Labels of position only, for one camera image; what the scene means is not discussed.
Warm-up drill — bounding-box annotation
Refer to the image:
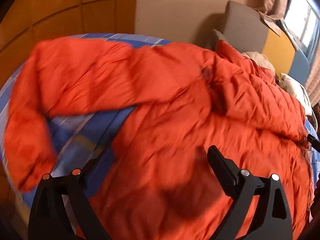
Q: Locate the orange quilted down jacket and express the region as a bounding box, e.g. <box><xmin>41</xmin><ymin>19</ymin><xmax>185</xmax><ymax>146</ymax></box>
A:
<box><xmin>4</xmin><ymin>38</ymin><xmax>313</xmax><ymax>239</ymax></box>

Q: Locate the pink patterned right curtain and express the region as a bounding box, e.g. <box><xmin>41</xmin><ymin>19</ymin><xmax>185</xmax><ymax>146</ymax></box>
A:
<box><xmin>305</xmin><ymin>49</ymin><xmax>320</xmax><ymax>107</ymax></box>

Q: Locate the white printed pillow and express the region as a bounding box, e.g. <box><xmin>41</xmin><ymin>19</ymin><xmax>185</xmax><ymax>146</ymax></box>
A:
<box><xmin>278</xmin><ymin>73</ymin><xmax>312</xmax><ymax>116</ymax></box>

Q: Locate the blue plaid bed sheet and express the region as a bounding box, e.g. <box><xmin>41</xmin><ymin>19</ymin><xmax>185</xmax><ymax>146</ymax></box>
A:
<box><xmin>0</xmin><ymin>32</ymin><xmax>173</xmax><ymax>240</ymax></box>

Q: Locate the cream quilted garment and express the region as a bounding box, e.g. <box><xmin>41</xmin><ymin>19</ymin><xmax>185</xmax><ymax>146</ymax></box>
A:
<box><xmin>242</xmin><ymin>51</ymin><xmax>276</xmax><ymax>74</ymax></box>

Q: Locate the window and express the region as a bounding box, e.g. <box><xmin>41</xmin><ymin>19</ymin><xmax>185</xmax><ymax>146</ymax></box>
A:
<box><xmin>284</xmin><ymin>0</ymin><xmax>319</xmax><ymax>63</ymax></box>

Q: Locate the grey yellow blue headboard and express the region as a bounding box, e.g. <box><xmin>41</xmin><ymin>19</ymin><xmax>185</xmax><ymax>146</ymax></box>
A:
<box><xmin>214</xmin><ymin>1</ymin><xmax>310</xmax><ymax>85</ymax></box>

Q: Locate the wooden wardrobe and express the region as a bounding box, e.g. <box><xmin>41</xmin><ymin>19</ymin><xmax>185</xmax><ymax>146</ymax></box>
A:
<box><xmin>1</xmin><ymin>0</ymin><xmax>136</xmax><ymax>85</ymax></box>

